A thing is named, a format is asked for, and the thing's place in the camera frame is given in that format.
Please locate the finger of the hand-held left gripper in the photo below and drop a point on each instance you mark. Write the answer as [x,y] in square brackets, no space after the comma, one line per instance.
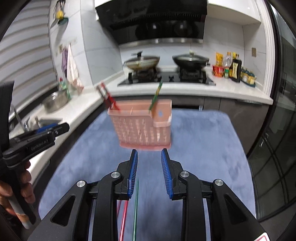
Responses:
[46,129]
[61,129]

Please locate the white window blinds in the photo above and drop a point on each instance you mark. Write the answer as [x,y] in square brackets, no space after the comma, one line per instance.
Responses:
[25,58]

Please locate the black framed glass door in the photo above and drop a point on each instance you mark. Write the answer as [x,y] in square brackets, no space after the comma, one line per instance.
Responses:
[279,115]

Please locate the stainless steel basin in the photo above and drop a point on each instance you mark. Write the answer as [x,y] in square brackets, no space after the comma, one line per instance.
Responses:
[54,102]

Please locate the pink perforated utensil holder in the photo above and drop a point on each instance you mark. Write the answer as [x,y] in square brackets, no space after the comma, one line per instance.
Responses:
[138,129]

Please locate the stainless steel sink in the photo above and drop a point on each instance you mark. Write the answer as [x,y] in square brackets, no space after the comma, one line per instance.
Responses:
[46,121]

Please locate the steel wok with glass lid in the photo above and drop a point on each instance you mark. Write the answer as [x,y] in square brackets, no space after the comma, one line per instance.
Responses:
[142,62]

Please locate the small green-capped jar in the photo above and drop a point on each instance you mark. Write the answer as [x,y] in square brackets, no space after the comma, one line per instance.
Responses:
[226,73]

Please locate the chrome sink faucet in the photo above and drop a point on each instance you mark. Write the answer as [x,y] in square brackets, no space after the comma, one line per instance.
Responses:
[26,124]

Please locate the dark soy sauce bottle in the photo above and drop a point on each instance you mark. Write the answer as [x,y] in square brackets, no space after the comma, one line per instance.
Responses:
[236,69]

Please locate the person's left hand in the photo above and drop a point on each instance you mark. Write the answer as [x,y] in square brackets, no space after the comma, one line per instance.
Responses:
[26,185]

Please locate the green wall rack with brushes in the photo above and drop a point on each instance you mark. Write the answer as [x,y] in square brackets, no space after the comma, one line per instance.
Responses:
[61,18]

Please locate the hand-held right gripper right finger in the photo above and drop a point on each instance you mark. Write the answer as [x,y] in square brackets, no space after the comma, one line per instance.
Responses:
[166,169]

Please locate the spice jar rack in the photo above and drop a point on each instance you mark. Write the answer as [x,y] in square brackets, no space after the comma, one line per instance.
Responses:
[248,77]

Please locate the purple hanging cloth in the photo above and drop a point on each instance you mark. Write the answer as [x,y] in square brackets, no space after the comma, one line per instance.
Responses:
[64,60]

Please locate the white hanging towel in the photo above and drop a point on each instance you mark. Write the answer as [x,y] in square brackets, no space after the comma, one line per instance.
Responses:
[73,69]

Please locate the yellow seasoning packet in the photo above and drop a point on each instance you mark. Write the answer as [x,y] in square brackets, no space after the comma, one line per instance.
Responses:
[219,59]

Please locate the black wok with glass lid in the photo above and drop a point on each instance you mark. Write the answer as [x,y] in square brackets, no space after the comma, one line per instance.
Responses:
[190,60]

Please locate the red food tub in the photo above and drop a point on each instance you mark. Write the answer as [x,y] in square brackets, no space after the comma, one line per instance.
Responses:
[217,70]

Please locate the green dish soap bottle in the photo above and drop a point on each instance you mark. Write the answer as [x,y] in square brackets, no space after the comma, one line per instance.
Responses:
[63,87]

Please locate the black range hood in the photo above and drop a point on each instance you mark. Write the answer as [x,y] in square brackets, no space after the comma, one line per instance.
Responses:
[150,20]

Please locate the green chopstick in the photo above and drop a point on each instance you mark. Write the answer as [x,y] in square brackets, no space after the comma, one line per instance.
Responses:
[136,208]
[156,95]

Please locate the black gas stove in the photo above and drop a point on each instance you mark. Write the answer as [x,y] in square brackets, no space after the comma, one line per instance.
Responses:
[166,78]

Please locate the blue plush blanket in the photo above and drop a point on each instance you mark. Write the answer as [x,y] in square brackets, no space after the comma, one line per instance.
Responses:
[203,148]

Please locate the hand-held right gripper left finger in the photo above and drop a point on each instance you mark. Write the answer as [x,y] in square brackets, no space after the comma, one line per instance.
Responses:
[133,169]

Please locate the clear plastic bottle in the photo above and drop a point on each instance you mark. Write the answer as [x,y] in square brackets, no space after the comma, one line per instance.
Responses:
[227,60]

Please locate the bronze wall socket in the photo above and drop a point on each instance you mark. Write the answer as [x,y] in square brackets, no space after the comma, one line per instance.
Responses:
[254,52]

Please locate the white tube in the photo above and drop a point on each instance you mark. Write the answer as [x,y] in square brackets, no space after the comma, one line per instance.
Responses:
[20,215]

